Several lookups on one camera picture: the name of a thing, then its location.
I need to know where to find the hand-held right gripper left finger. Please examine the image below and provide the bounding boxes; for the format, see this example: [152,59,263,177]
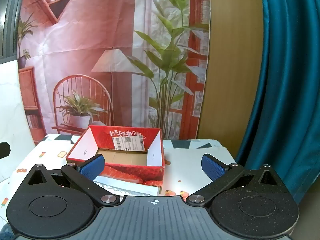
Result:
[25,154,120,207]

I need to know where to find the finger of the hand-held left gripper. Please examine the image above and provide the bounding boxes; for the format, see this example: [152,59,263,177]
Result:
[0,142,11,159]

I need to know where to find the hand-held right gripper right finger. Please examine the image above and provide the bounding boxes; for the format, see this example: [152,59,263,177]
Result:
[187,154,285,207]

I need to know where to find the red strawberry print cardboard box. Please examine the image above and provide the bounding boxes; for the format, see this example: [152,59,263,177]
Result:
[66,125,165,196]

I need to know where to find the white cartoon print tablecloth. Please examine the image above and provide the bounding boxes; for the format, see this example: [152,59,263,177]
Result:
[0,132,237,229]

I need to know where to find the white marble-look board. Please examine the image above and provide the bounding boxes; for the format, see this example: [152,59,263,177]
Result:
[0,59,36,183]

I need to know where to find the yellow wooden panel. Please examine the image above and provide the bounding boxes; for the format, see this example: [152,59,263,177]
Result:
[197,0,270,155]

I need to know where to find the teal curtain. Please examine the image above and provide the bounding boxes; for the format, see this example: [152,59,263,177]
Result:
[236,0,320,205]

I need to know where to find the printed room scene backdrop cloth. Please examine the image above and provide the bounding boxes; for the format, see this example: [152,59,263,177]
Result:
[17,0,211,141]

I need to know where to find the dark grey window frame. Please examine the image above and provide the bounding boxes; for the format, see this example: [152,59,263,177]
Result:
[0,0,28,58]

